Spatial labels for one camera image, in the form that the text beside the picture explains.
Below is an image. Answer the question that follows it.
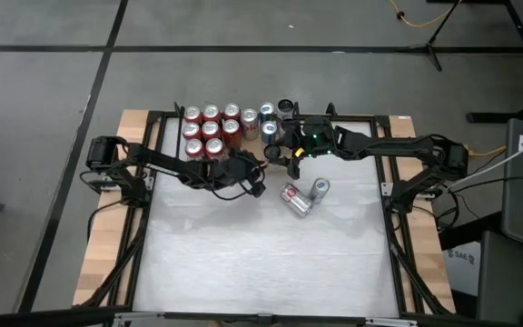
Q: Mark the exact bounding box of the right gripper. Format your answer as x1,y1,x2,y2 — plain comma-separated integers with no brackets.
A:
273,115,349,181

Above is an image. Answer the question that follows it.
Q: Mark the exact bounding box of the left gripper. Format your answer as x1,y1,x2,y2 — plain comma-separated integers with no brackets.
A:
211,152,270,198

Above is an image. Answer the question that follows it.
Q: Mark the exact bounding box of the blue silver Red Bull can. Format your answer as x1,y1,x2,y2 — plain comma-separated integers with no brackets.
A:
308,176,331,205
260,120,279,145

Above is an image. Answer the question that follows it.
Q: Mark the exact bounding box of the teal silver beverage can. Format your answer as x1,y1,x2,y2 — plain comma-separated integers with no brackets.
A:
259,102,276,123

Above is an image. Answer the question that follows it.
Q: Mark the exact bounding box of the silver Diet Coke can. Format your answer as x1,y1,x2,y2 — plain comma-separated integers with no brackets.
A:
280,182,314,219
240,107,261,141

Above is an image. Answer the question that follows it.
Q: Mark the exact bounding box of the red Coke Zero can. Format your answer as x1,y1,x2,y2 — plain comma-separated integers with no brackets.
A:
222,118,243,150

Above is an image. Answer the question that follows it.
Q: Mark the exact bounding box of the red Fanta can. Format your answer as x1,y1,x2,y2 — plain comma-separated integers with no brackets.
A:
204,137,226,161
183,138,206,160

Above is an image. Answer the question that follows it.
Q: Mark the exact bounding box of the red beverage can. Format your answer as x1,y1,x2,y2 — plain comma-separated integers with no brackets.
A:
201,121,221,141
182,122,202,141
222,102,242,122

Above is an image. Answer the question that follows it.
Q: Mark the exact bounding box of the white table cover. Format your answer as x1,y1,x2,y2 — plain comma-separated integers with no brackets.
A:
132,118,401,319

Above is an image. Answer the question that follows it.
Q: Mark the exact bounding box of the black tripod stand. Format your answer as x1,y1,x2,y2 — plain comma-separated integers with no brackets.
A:
397,0,465,73

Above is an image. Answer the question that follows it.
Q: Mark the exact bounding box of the wooden table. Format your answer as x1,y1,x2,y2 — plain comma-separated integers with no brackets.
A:
73,108,456,314

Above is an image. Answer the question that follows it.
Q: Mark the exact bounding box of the white labelled box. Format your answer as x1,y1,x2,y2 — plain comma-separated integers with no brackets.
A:
442,247,483,296

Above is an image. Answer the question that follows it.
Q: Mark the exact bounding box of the wooden shelf with black frame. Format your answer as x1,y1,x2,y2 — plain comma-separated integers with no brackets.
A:
173,102,306,176

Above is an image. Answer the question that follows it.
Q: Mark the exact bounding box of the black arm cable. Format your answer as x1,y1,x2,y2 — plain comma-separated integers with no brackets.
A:
204,179,262,203

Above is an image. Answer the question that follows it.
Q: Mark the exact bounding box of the yellow hanging cable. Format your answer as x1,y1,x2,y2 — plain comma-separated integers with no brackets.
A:
388,0,462,28

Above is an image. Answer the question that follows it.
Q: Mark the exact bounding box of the yellow power splitter cable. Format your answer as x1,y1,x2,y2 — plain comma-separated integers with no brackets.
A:
465,144,508,159

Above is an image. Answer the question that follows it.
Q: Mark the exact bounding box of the silver aluminium rail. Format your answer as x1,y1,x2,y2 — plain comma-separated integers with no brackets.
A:
364,317,419,327
113,311,167,327

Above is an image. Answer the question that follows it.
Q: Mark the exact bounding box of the white cable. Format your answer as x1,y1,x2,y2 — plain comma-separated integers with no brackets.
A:
446,130,523,190

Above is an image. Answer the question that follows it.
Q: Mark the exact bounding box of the black metal stand frame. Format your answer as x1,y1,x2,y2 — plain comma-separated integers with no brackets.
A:
465,0,523,124

